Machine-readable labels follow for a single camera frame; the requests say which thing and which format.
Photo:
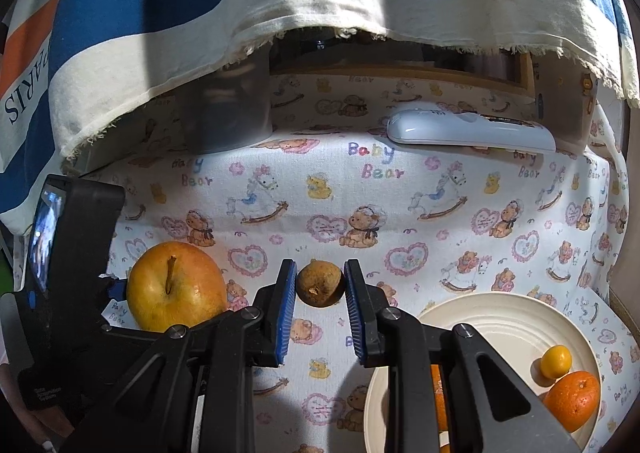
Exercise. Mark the bear print tablecloth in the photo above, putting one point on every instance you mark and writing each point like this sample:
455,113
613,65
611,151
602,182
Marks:
400,193

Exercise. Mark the brown longan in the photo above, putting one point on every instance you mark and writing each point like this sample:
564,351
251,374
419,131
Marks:
320,283

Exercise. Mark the white remote control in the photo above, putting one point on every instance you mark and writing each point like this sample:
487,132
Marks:
470,130

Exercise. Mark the grey translucent container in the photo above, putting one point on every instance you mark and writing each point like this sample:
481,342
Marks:
230,118

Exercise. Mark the small yellow kumquat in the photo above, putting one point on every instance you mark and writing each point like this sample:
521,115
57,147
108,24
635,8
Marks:
555,361

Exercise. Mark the striped orange blue white cloth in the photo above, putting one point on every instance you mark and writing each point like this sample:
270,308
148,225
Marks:
200,8

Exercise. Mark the orange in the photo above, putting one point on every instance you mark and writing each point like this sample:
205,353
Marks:
572,400
440,408

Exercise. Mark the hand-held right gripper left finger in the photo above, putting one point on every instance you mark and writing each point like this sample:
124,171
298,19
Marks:
286,313

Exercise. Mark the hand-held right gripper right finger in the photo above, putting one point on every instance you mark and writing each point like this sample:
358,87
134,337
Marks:
354,313

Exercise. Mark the person's left hand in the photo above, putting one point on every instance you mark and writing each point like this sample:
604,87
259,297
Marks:
20,408

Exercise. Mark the large yellow apple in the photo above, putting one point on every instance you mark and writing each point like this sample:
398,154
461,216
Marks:
175,293

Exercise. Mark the cream round plate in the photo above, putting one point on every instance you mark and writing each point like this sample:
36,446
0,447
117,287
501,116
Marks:
500,333

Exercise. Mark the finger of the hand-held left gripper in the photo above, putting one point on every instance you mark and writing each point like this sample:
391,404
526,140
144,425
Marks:
135,333
116,289

